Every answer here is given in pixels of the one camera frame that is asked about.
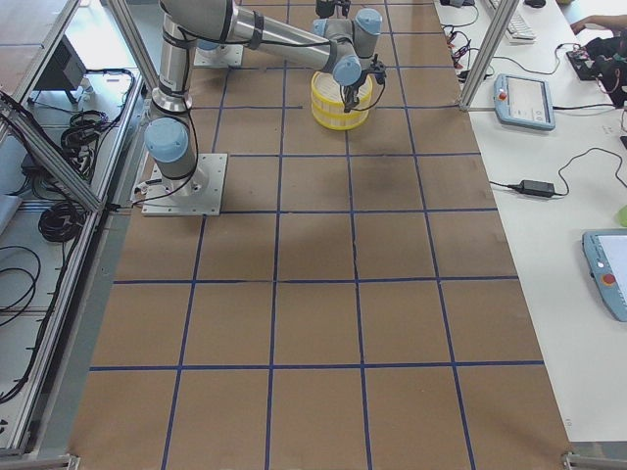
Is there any aluminium frame post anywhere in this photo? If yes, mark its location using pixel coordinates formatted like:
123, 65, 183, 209
458, 0, 517, 112

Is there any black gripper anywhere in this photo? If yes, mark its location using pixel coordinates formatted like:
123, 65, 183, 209
340, 55, 387, 114

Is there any teach pendant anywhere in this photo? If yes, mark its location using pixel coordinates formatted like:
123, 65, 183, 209
582, 229, 626, 322
494, 73, 555, 131

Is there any grey control box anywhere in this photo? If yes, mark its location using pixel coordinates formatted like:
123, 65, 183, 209
34, 35, 86, 104

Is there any teach pendant lower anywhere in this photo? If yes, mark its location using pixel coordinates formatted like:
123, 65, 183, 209
582, 229, 626, 322

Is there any coiled black cable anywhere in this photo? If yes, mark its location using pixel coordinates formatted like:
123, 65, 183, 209
38, 201, 85, 244

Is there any aluminium frame rail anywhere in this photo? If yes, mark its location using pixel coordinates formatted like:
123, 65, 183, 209
1, 91, 104, 212

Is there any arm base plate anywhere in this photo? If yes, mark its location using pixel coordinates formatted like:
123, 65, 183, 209
141, 154, 228, 216
194, 41, 243, 69

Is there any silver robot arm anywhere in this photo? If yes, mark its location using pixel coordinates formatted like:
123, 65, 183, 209
144, 1, 386, 198

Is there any white keyboard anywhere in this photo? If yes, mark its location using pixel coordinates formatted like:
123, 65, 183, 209
506, 12, 537, 44

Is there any black electronics board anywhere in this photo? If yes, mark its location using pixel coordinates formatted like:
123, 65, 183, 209
566, 40, 626, 108

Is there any yellow steamer basket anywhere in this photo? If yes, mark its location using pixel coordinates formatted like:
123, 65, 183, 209
311, 71, 373, 115

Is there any black power brick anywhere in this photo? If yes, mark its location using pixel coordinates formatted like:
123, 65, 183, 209
506, 179, 556, 198

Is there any teach pendant upper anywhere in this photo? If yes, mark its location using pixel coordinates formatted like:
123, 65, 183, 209
494, 73, 555, 131

